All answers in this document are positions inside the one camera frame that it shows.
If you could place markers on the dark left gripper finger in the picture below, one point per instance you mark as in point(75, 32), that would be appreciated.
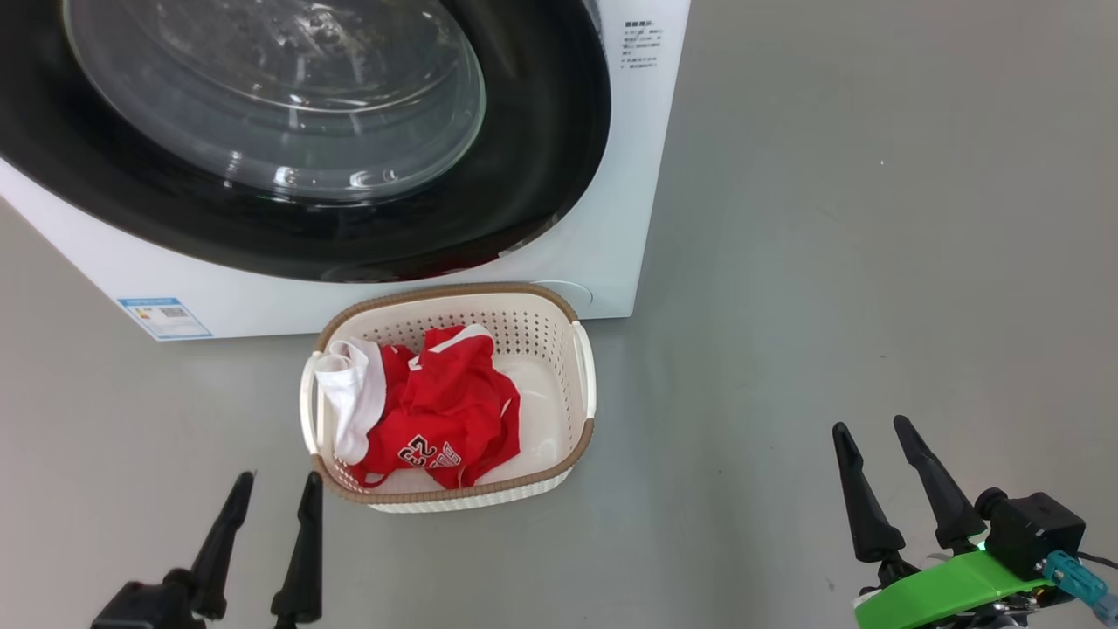
point(223, 550)
point(301, 559)

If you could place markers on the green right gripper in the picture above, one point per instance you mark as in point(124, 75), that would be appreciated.
point(952, 594)

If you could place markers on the red and white jersey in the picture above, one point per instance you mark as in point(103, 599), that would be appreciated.
point(445, 411)

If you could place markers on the black round glass washer door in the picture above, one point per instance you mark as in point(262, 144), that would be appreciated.
point(541, 131)

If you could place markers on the cream laundry basket brown rim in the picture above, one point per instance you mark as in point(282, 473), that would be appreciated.
point(559, 349)

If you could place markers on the white front-load washing machine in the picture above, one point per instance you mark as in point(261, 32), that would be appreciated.
point(611, 218)

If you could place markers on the blue energy label sticker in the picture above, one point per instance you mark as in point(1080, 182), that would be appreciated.
point(164, 318)

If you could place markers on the round white filter cover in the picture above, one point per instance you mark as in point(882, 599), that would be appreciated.
point(576, 293)

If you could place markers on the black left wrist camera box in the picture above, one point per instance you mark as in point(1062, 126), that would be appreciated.
point(135, 607)

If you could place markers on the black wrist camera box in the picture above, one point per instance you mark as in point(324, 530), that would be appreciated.
point(135, 607)
point(1035, 533)

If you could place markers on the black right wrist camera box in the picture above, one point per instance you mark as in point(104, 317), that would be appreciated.
point(1035, 533)

